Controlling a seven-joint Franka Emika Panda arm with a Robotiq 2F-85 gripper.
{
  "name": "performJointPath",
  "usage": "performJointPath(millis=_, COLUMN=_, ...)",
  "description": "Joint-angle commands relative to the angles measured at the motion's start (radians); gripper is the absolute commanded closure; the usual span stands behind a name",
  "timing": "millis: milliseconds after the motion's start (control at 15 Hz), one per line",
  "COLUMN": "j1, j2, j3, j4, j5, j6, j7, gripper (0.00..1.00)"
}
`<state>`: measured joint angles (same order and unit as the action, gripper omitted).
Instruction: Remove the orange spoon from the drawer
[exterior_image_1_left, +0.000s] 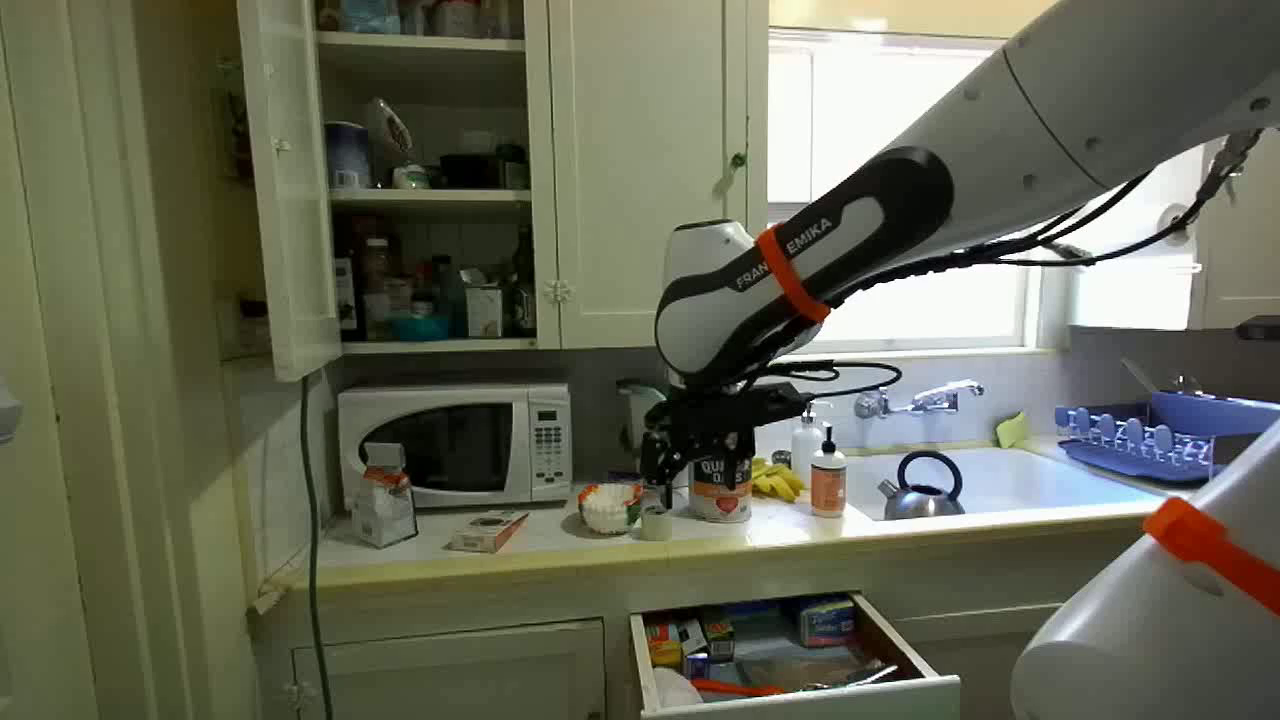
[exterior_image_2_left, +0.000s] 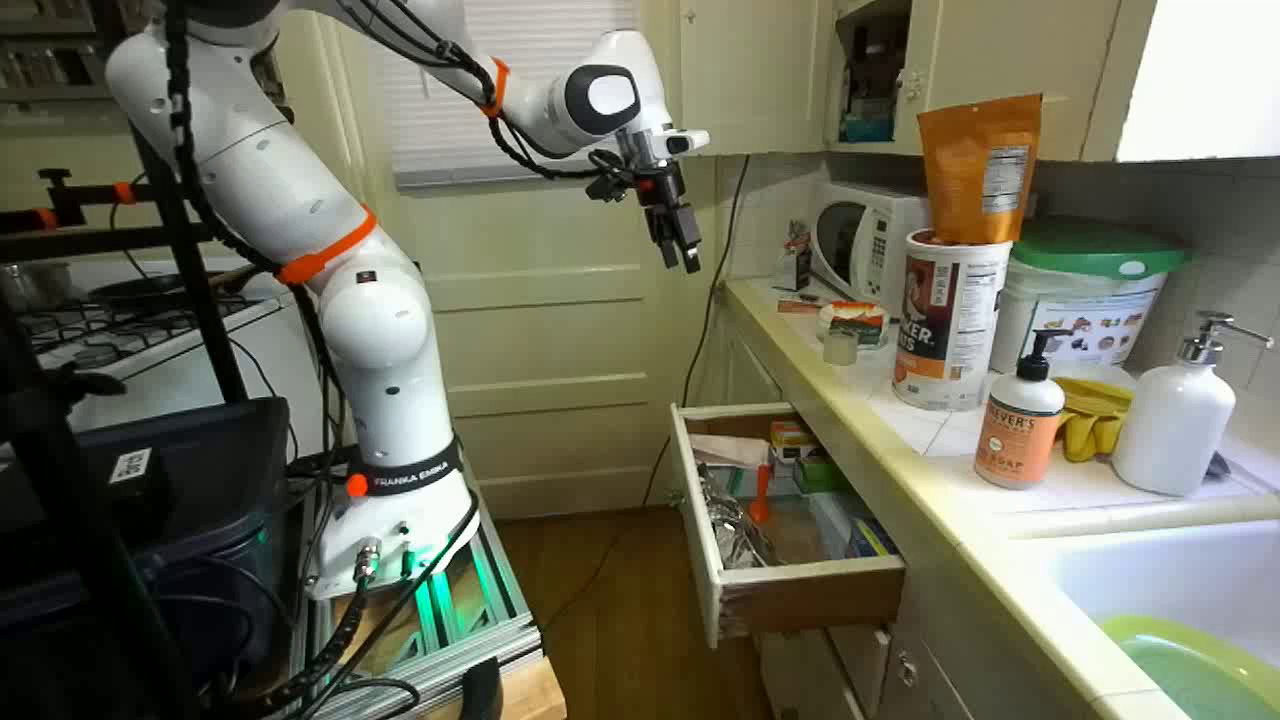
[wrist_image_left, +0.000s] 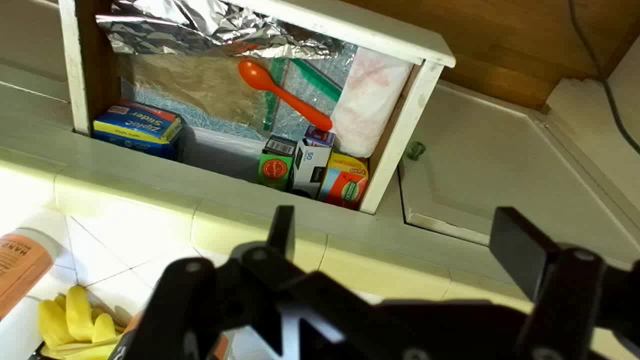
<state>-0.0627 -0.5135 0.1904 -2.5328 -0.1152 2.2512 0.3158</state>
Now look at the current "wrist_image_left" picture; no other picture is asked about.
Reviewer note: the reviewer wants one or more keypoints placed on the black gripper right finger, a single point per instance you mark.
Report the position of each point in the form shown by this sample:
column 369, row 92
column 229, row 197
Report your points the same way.
column 526, row 256

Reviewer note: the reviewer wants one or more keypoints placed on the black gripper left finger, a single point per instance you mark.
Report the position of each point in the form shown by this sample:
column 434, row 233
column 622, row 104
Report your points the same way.
column 280, row 231

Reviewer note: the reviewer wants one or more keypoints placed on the orange plastic spoon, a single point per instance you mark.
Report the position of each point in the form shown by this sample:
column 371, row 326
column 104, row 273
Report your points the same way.
column 256, row 75

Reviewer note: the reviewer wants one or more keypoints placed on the white wooden drawer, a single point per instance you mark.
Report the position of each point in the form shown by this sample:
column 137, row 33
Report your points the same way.
column 400, row 43

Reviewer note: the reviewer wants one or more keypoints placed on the green orange small box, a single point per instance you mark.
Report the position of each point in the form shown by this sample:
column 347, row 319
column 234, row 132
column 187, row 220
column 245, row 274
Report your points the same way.
column 274, row 170

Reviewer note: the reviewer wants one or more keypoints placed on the white black small box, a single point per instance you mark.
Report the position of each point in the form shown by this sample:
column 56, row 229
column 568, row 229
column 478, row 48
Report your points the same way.
column 311, row 167

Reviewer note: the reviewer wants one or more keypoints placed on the orange yellow small box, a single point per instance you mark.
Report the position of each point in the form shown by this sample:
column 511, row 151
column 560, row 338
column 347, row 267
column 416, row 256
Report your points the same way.
column 347, row 183

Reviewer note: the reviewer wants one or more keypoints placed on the white cabinet door green knob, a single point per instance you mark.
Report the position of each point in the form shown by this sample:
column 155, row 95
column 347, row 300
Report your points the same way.
column 481, row 153

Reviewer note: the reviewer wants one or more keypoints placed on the green zip plastic bag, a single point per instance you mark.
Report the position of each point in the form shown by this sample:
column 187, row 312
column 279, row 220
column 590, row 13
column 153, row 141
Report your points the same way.
column 312, row 80

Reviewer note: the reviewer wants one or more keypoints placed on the white plastic bag pink print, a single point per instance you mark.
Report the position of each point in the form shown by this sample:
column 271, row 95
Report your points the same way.
column 366, row 100

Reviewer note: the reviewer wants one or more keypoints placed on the brown paper sheet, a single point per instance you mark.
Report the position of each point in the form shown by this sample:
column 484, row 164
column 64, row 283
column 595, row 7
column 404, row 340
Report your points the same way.
column 193, row 82

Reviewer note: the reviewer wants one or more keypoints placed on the blue yellow sponge pack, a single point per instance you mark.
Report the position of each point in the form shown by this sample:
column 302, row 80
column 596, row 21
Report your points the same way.
column 137, row 127

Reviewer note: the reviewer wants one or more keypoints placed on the crumpled aluminium foil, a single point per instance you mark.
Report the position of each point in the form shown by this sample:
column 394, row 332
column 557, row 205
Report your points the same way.
column 221, row 26

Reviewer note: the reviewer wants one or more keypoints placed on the yellow rubber gloves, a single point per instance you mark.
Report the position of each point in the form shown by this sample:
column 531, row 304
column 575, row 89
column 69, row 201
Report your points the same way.
column 73, row 321

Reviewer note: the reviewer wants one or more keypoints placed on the orange soap pump bottle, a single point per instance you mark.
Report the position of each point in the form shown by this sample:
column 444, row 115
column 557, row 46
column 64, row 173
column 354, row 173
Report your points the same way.
column 20, row 267

